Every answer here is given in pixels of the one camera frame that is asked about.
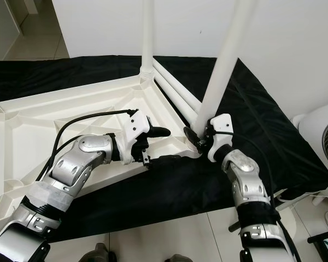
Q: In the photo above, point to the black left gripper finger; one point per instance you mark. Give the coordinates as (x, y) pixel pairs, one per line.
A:
(163, 159)
(158, 132)

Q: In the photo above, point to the black table cloth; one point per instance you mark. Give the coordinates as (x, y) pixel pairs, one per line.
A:
(273, 142)

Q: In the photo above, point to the white plastic table top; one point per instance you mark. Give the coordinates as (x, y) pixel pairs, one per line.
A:
(33, 136)

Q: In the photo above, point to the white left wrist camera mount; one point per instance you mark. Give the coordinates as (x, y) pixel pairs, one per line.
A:
(135, 124)

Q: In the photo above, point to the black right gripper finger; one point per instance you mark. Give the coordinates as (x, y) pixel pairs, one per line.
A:
(191, 135)

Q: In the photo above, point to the black metal frame bar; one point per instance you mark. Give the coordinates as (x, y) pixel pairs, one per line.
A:
(236, 225)

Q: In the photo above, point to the white plastic table leg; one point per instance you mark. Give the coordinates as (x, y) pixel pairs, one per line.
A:
(172, 95)
(146, 38)
(227, 60)
(177, 84)

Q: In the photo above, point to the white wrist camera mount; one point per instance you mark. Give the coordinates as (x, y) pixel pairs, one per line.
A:
(135, 124)
(221, 126)

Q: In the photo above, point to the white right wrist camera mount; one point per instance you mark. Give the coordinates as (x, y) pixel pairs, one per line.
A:
(221, 126)

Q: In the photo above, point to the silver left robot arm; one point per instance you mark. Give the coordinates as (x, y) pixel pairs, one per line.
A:
(76, 169)

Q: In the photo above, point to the grey robot right leg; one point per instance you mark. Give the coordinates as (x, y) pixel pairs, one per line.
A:
(179, 258)

